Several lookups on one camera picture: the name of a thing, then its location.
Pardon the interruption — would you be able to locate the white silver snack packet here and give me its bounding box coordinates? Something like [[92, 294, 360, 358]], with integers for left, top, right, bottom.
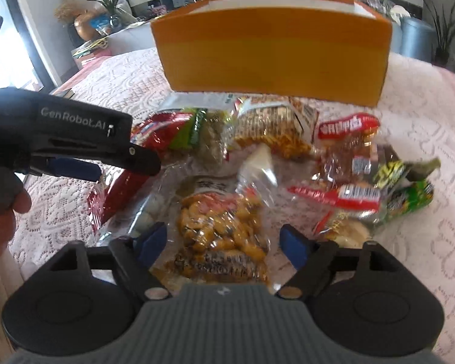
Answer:
[[156, 92, 236, 114]]

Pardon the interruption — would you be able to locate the green snack packet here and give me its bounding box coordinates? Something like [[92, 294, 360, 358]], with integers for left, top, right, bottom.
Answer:
[[373, 158, 441, 225]]

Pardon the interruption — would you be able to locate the checkered yellow snack bag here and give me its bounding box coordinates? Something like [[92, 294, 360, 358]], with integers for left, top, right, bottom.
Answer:
[[232, 95, 319, 160]]

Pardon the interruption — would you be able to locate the person's left hand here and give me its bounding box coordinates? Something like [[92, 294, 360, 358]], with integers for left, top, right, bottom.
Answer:
[[0, 189, 32, 258]]

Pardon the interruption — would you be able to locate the red snack packet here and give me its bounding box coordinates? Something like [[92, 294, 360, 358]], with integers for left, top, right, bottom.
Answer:
[[87, 109, 196, 232]]

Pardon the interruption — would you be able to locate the red white label packet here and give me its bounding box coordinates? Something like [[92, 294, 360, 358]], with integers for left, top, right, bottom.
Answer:
[[288, 184, 381, 211]]

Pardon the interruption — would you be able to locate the yellow peanut snack bag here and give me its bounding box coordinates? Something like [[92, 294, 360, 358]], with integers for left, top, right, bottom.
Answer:
[[166, 176, 270, 283]]

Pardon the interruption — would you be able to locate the red label candy bag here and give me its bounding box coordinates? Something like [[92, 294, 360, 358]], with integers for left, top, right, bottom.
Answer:
[[317, 113, 380, 188]]

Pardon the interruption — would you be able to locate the brown round vase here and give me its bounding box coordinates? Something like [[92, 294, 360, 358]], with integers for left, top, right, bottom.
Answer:
[[74, 11, 98, 41]]

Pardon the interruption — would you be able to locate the grey marble tv cabinet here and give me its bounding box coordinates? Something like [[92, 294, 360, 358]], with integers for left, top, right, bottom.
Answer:
[[107, 0, 201, 56]]

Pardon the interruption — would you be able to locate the potted plant left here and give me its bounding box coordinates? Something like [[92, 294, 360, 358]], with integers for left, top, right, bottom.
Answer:
[[89, 0, 130, 33]]

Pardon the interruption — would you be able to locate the white lace tablecloth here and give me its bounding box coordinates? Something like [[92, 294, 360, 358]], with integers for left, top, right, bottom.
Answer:
[[9, 48, 455, 363]]

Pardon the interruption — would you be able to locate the orange cardboard box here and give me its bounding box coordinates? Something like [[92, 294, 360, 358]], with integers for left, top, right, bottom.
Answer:
[[151, 0, 392, 107]]

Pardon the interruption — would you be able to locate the grey metal trash bin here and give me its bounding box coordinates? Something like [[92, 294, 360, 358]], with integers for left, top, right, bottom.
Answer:
[[400, 16, 436, 62]]

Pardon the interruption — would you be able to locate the potted green plant right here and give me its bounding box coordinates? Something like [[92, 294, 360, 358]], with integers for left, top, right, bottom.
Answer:
[[423, 0, 455, 67]]

